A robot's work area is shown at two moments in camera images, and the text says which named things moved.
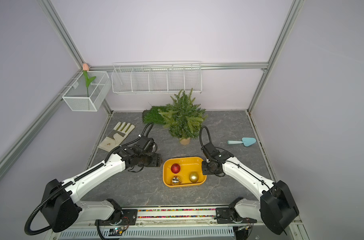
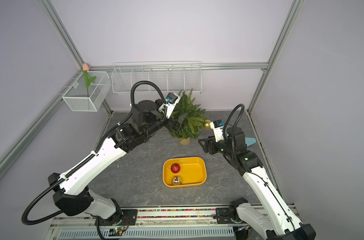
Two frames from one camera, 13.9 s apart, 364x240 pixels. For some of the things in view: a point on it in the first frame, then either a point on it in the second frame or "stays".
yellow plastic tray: x=187 y=165 stays
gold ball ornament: x=193 y=177 to x=206 y=124
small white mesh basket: x=76 y=97 stays
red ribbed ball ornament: x=175 y=168 stays
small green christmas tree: x=183 y=117 stays
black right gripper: x=204 y=170 to x=209 y=141
